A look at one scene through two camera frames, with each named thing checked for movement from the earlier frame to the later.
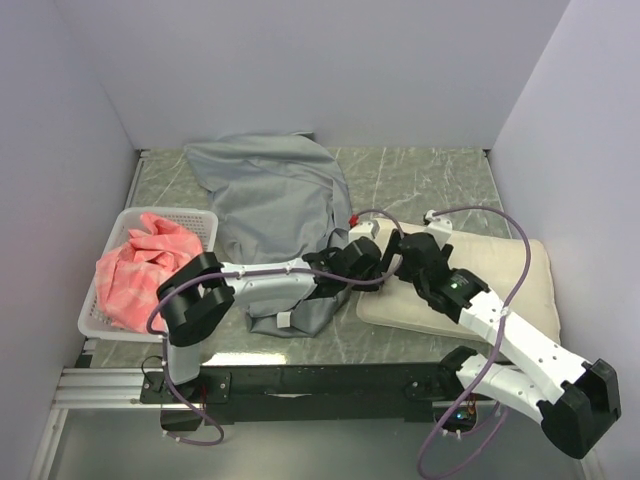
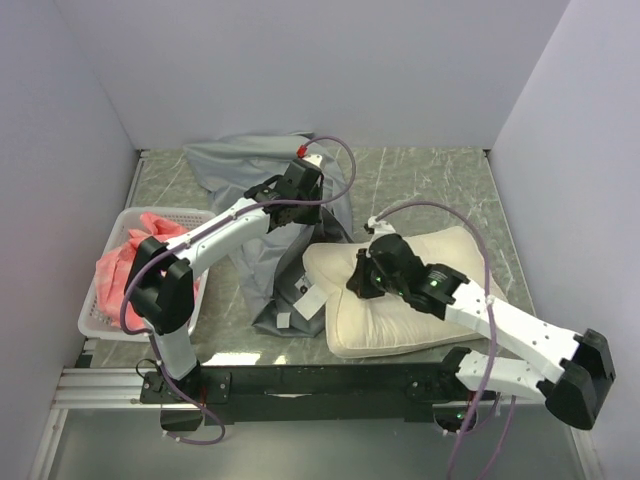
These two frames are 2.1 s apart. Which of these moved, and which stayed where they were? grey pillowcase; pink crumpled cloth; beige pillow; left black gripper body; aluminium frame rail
Moved: left black gripper body; beige pillow
Stayed: grey pillowcase; pink crumpled cloth; aluminium frame rail
